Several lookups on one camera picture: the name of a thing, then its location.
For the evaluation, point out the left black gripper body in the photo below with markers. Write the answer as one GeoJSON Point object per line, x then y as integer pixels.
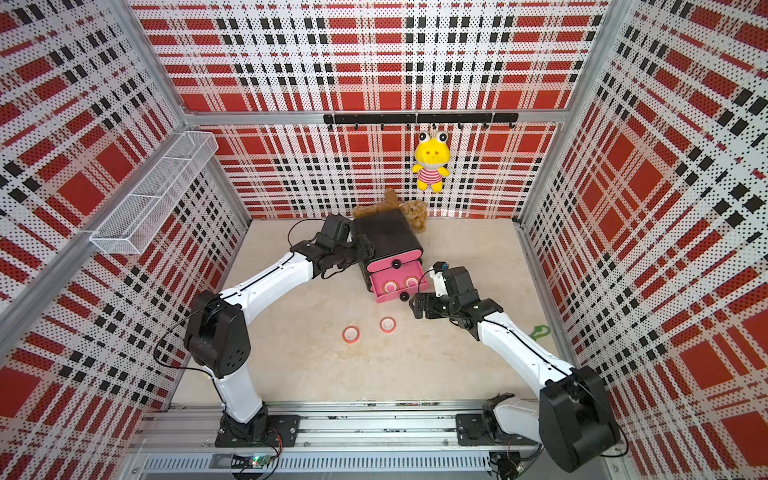
{"type": "Point", "coordinates": [347, 253]}

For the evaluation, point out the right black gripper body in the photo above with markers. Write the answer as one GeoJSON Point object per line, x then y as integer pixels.
{"type": "Point", "coordinates": [437, 307]}

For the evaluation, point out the black drawer cabinet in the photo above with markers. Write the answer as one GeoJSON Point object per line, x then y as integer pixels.
{"type": "Point", "coordinates": [389, 232]}

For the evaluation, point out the red tape roll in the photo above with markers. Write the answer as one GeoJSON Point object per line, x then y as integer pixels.
{"type": "Point", "coordinates": [351, 334]}
{"type": "Point", "coordinates": [387, 325]}

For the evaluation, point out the orange tape roll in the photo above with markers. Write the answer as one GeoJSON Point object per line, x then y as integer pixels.
{"type": "Point", "coordinates": [412, 282]}
{"type": "Point", "coordinates": [390, 286]}

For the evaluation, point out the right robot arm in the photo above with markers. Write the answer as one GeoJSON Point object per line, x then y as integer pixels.
{"type": "Point", "coordinates": [570, 417]}

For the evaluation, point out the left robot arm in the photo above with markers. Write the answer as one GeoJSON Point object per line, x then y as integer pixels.
{"type": "Point", "coordinates": [217, 333]}

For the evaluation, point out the brown teddy bear plush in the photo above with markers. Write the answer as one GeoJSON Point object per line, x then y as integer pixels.
{"type": "Point", "coordinates": [415, 211]}

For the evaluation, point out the small green toy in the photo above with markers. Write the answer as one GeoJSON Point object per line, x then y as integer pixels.
{"type": "Point", "coordinates": [540, 331]}

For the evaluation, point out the yellow frog plush toy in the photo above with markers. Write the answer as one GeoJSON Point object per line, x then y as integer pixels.
{"type": "Point", "coordinates": [431, 156]}

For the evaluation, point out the green circuit board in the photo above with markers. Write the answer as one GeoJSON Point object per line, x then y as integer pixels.
{"type": "Point", "coordinates": [253, 461]}

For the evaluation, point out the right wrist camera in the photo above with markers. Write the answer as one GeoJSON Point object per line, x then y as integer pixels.
{"type": "Point", "coordinates": [437, 276]}

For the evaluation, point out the black hook rail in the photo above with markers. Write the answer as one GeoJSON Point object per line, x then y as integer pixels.
{"type": "Point", "coordinates": [385, 119]}

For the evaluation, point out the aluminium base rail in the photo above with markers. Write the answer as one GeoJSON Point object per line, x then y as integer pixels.
{"type": "Point", "coordinates": [443, 439]}

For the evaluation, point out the white wire mesh basket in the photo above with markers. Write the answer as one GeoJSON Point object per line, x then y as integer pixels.
{"type": "Point", "coordinates": [135, 221]}

